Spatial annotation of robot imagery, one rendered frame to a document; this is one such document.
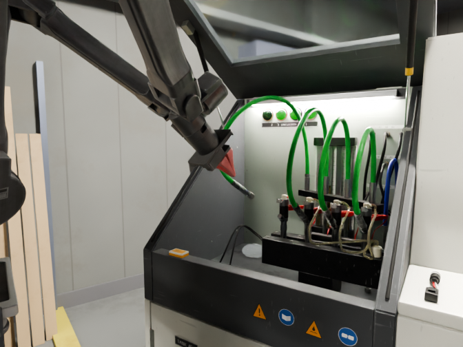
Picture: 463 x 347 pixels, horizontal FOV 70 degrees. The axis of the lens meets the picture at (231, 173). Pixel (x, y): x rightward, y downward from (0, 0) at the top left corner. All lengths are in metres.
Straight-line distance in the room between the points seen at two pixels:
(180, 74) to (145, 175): 2.37
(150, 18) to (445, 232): 0.78
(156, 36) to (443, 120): 0.73
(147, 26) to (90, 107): 2.30
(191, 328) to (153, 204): 2.03
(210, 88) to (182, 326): 0.68
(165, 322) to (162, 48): 0.81
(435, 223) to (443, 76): 0.37
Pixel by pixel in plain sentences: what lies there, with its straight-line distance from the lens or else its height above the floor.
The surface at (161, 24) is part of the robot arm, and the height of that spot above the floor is 1.44.
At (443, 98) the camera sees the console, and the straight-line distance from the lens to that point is 1.00.
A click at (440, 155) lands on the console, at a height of 1.24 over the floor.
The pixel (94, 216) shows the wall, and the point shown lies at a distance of 2.82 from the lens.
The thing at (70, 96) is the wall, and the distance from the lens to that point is 2.74.
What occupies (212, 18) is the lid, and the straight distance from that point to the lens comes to 1.18.
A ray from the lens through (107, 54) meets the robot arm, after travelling 0.94.
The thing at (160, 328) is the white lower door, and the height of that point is 0.71.
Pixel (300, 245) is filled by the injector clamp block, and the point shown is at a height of 0.98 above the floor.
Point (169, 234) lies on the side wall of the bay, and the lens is 1.08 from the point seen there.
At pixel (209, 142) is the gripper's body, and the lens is 0.68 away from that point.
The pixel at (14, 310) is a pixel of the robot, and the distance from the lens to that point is 0.62.
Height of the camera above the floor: 1.29
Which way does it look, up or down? 6 degrees down
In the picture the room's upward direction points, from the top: straight up
